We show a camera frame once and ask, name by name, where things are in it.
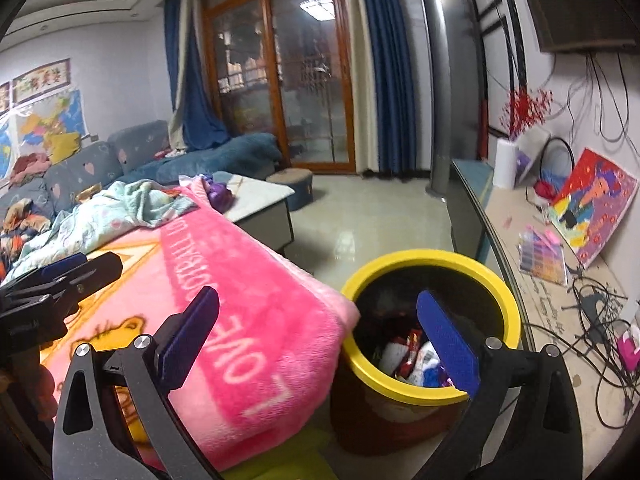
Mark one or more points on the country map poster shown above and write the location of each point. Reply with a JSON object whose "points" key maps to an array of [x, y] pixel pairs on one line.
{"points": [[50, 115]]}

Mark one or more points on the purple cloth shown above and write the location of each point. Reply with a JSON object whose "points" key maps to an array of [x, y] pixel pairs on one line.
{"points": [[220, 197]]}

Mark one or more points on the white top coffee table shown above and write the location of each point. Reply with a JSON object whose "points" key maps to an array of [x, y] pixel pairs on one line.
{"points": [[260, 195]]}

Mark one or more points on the person's left hand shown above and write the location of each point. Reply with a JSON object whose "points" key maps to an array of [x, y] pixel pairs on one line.
{"points": [[46, 385]]}

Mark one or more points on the red and white cloth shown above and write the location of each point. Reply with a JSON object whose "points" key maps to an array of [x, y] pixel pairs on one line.
{"points": [[170, 153]]}

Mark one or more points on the small pink toy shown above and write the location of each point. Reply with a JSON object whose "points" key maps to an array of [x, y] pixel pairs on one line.
{"points": [[629, 347]]}

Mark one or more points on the framed calligraphy picture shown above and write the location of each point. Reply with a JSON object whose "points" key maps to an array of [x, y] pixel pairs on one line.
{"points": [[5, 97], [42, 77]]}

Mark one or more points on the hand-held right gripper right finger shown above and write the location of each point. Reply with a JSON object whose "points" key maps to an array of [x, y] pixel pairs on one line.
{"points": [[445, 345]]}

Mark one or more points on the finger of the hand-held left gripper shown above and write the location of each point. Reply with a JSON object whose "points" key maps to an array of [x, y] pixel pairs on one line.
{"points": [[95, 270], [65, 263]]}

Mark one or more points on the pink and red clothes pile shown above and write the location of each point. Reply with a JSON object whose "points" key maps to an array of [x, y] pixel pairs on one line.
{"points": [[30, 167]]}

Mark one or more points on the red snack wrapper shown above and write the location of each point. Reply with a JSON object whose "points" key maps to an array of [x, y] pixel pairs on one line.
{"points": [[412, 347]]}

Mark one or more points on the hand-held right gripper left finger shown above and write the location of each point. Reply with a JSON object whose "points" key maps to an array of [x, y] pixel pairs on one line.
{"points": [[187, 332]]}

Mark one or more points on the blue and beige curtain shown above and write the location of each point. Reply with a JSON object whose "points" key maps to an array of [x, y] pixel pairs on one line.
{"points": [[390, 85], [192, 100]]}

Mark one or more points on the black wall television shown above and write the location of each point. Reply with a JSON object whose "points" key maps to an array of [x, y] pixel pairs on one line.
{"points": [[590, 0]]}

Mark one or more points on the world map poster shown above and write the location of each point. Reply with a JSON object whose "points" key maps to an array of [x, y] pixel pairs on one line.
{"points": [[7, 150]]}

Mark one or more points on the yellow rimmed bin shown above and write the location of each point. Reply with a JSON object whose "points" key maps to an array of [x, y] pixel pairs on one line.
{"points": [[380, 385]]}

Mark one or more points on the golden snack packet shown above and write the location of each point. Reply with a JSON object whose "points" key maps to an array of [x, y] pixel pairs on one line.
{"points": [[94, 192]]}

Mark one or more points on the pink printed blanket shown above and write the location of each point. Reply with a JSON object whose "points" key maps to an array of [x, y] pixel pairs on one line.
{"points": [[260, 310]]}

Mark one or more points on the dark round stool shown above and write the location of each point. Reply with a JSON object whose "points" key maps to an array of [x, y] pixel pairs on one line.
{"points": [[295, 185]]}

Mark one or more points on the black wall frame trim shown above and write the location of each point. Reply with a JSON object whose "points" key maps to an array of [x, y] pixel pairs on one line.
{"points": [[515, 35]]}

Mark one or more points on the white plastic bag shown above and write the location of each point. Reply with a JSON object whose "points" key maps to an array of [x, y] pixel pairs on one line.
{"points": [[392, 357]]}

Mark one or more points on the grey tower air conditioner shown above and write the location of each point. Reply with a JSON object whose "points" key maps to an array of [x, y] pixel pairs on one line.
{"points": [[450, 85]]}

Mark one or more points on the light blue printed quilt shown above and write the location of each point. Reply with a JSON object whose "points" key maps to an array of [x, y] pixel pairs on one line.
{"points": [[100, 220]]}

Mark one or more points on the white framed picture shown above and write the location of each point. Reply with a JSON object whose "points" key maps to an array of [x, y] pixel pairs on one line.
{"points": [[525, 160]]}

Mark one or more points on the white ribbed vase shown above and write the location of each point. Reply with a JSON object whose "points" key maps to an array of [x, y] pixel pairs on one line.
{"points": [[504, 165]]}

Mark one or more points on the grey television cabinet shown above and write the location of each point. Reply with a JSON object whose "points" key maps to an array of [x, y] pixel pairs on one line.
{"points": [[500, 220]]}

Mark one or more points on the clear bead organiser box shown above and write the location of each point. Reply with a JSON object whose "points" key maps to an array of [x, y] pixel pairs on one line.
{"points": [[542, 260]]}

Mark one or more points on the wooden sliding glass door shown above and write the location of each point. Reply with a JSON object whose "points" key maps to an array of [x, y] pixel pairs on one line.
{"points": [[310, 85]]}

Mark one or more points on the yellow pillow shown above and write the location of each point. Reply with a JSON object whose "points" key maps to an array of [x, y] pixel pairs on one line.
{"points": [[65, 147]]}

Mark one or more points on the orange patterned cloth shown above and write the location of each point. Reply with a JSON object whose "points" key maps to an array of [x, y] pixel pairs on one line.
{"points": [[20, 235]]}

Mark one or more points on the blue patterned sofa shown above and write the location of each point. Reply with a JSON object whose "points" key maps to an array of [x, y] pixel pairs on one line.
{"points": [[140, 145]]}

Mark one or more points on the colourful canvas painting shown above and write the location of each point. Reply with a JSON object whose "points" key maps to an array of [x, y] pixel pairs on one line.
{"points": [[590, 200]]}

